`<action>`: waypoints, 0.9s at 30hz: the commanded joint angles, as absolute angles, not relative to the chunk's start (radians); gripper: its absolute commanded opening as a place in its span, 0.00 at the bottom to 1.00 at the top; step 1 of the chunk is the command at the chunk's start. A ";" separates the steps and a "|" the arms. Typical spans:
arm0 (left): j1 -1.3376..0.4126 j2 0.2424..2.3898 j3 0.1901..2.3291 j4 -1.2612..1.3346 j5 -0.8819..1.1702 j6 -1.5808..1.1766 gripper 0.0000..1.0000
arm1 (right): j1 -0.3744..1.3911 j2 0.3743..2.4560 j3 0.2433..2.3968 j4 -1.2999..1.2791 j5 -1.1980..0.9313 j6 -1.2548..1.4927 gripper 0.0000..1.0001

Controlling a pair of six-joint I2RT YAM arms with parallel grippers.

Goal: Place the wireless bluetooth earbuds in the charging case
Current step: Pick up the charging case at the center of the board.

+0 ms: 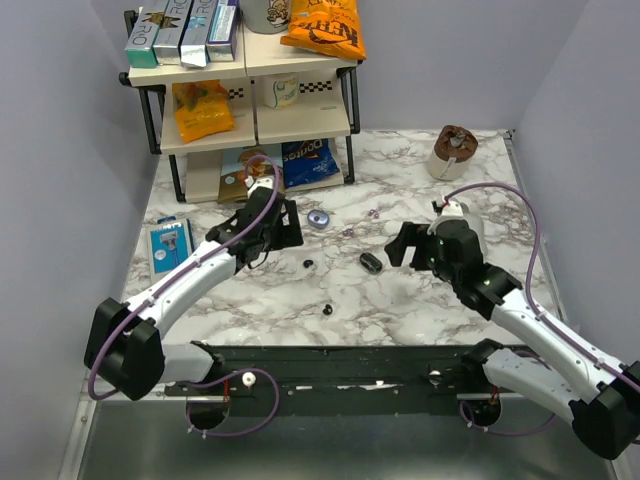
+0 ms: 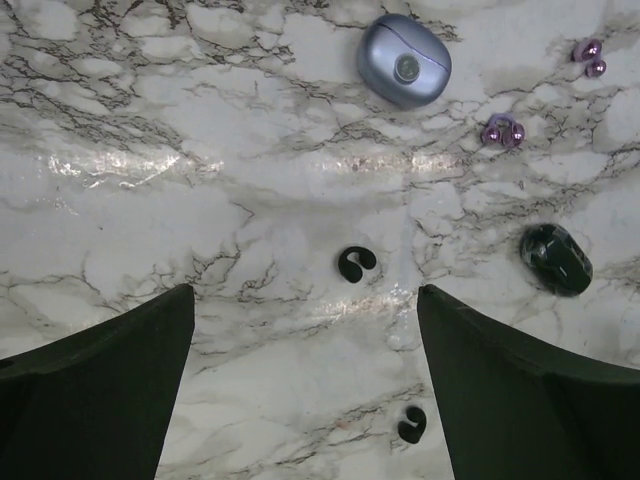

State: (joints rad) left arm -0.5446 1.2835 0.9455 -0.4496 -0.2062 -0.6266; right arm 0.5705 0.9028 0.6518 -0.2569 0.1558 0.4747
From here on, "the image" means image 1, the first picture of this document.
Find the blue-purple earbud charging case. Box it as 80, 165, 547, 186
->
307, 209, 330, 229

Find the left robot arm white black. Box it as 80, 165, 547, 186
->
84, 187, 303, 400

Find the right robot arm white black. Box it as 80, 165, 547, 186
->
384, 201, 639, 460

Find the black earbud charging case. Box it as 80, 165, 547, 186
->
359, 252, 383, 275

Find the blue doritos bag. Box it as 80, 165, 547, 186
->
281, 139, 340, 189

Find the brown chips bag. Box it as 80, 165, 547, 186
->
218, 144, 283, 203

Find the beige black shelf rack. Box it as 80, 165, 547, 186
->
119, 26, 361, 203

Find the blue razor package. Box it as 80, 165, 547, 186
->
146, 216, 194, 283

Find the brown-topped white cup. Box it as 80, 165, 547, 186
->
427, 125, 478, 181

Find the white patterned mug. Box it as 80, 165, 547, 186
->
260, 73, 299, 109

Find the orange snack bag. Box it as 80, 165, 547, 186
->
172, 80, 235, 143

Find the purple white toothpaste box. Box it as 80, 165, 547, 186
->
206, 0, 239, 62

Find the blue silver toothpaste box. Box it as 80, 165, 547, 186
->
180, 0, 218, 69

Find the orange kettle chips bag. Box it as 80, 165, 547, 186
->
280, 0, 367, 62

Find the grey cartoon mug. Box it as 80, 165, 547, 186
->
239, 0, 291, 34

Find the teal toothpaste box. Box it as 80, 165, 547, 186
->
125, 0, 168, 68

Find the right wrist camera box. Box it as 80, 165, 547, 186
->
428, 199, 469, 234

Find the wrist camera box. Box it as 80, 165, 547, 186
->
428, 199, 469, 234
245, 176, 275, 202

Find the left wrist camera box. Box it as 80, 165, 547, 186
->
245, 176, 275, 202

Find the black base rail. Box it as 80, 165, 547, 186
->
166, 339, 503, 418

